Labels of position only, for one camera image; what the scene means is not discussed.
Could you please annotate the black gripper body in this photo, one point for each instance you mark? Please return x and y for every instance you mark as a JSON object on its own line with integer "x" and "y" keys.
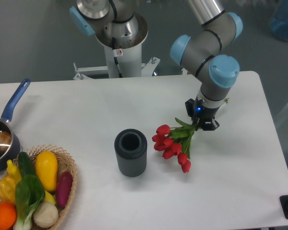
{"x": 196, "y": 108}

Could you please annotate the red tulip bouquet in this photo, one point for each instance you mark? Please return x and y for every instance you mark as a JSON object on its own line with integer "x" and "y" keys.
{"x": 176, "y": 141}

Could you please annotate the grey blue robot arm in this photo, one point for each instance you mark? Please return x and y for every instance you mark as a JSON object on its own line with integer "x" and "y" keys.
{"x": 121, "y": 31}

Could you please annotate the dark grey ribbed vase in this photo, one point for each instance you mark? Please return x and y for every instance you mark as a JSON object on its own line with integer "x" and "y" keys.
{"x": 131, "y": 151}

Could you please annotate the blue transparent container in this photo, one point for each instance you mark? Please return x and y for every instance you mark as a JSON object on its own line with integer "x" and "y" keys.
{"x": 278, "y": 23}

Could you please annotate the woven wicker basket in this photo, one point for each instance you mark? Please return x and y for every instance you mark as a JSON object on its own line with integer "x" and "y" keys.
{"x": 65, "y": 163}

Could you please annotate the purple eggplant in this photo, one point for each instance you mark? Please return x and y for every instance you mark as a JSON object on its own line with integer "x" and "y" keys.
{"x": 63, "y": 188}

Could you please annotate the yellow squash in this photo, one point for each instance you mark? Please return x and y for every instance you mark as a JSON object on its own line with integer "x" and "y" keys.
{"x": 46, "y": 170}

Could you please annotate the yellow banana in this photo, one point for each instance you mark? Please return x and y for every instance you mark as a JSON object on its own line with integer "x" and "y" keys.
{"x": 49, "y": 198}

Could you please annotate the green cucumber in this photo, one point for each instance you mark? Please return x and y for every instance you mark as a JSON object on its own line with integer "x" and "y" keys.
{"x": 25, "y": 164}

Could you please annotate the beige garlic bulb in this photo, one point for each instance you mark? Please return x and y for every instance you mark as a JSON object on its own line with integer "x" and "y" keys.
{"x": 46, "y": 215}

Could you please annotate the green bok choy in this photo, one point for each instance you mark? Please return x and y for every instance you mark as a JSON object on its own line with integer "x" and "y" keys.
{"x": 29, "y": 193}

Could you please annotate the small yellow gourd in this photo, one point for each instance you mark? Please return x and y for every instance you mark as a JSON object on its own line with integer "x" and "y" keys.
{"x": 13, "y": 171}

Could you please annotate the bread roll in pan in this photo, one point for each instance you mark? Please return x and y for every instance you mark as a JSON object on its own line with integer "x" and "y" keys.
{"x": 5, "y": 140}

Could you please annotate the yellow bell pepper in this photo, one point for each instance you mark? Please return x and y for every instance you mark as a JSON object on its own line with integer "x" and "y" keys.
{"x": 7, "y": 190}

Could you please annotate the orange fruit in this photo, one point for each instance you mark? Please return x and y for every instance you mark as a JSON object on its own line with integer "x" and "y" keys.
{"x": 7, "y": 215}

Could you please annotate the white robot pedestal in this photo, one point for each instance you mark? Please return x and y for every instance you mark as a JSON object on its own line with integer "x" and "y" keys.
{"x": 121, "y": 63}

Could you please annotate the blue handled saucepan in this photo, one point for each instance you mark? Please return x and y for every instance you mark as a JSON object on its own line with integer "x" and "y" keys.
{"x": 5, "y": 119}

